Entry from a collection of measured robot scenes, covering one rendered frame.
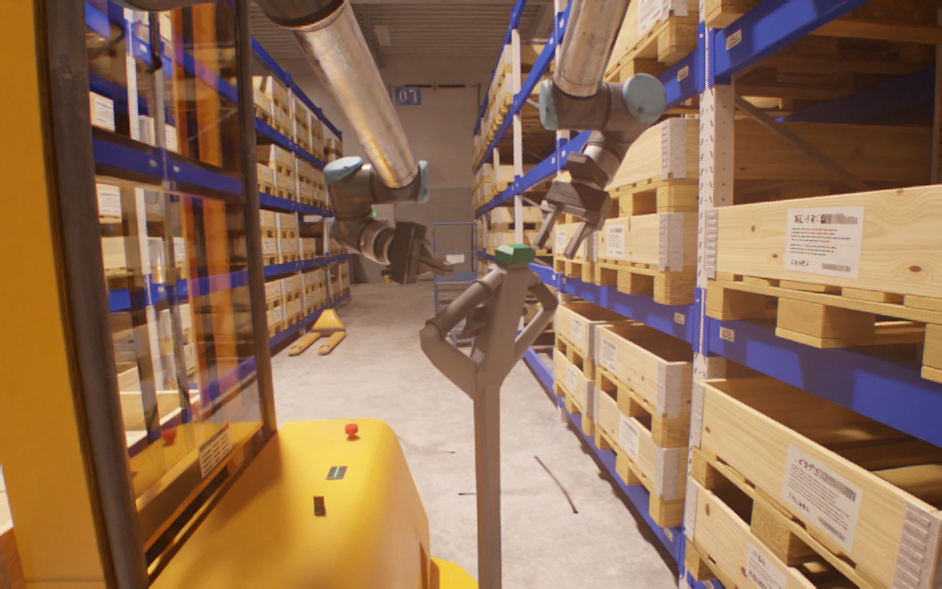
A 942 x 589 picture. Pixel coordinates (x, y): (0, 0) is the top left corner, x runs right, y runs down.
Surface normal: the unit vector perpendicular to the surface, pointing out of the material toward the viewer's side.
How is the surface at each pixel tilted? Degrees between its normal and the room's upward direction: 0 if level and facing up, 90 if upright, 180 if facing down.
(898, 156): 90
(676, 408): 90
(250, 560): 0
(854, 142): 90
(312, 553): 0
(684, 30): 90
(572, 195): 62
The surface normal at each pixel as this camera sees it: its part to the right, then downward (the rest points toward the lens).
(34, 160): 0.07, 0.12
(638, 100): 0.17, -0.11
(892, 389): -1.00, 0.04
